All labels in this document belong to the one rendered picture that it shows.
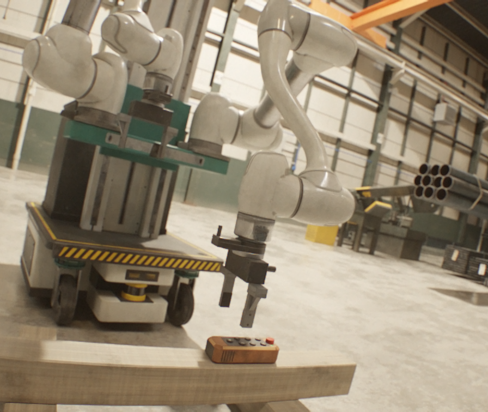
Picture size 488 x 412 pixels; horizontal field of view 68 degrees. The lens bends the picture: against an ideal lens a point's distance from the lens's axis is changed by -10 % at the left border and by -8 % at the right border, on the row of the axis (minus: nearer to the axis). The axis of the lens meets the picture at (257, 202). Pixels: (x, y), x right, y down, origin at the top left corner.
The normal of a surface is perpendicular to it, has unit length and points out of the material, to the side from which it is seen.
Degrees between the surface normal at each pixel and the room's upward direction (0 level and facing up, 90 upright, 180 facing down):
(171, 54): 89
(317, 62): 161
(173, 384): 90
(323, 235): 90
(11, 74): 90
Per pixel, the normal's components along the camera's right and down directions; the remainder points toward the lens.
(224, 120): 0.35, 0.07
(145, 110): 0.59, 0.15
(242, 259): -0.87, -0.19
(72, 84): 0.58, 0.73
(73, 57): 0.81, 0.30
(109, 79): 0.85, 0.09
